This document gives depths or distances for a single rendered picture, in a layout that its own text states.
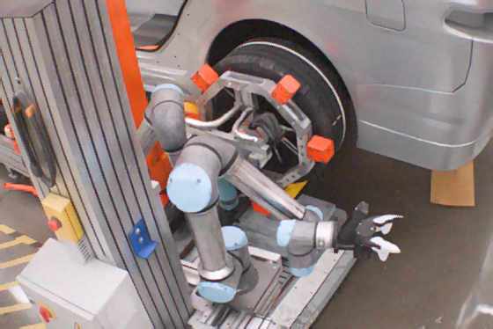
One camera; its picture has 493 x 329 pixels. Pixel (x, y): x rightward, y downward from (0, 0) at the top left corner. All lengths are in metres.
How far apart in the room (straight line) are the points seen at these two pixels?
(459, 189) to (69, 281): 2.55
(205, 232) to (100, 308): 0.39
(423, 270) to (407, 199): 0.57
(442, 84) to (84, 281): 1.50
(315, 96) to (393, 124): 0.35
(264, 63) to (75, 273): 1.26
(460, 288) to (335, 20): 1.54
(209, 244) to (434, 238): 1.84
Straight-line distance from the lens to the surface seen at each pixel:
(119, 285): 1.70
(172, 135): 2.04
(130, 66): 2.64
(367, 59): 2.45
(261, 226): 3.17
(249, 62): 2.59
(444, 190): 3.65
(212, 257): 1.81
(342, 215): 3.29
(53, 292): 1.75
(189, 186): 1.60
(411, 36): 2.31
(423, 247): 3.33
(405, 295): 3.11
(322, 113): 2.56
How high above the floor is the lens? 2.46
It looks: 39 degrees down
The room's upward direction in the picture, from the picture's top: 10 degrees counter-clockwise
